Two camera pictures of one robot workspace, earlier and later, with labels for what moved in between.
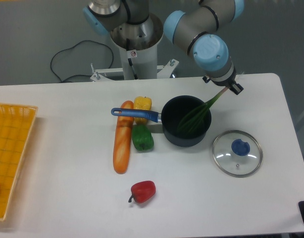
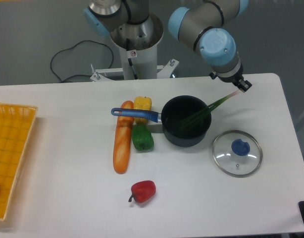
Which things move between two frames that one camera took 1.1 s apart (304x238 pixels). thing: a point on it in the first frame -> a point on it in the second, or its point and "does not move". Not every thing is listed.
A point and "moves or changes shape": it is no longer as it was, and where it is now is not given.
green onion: (193, 120) moves or changes shape
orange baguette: (123, 140) does not move
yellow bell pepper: (143, 103) does not move
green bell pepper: (142, 138) does not move
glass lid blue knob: (237, 153) does not move
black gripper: (235, 88) -> (232, 78)
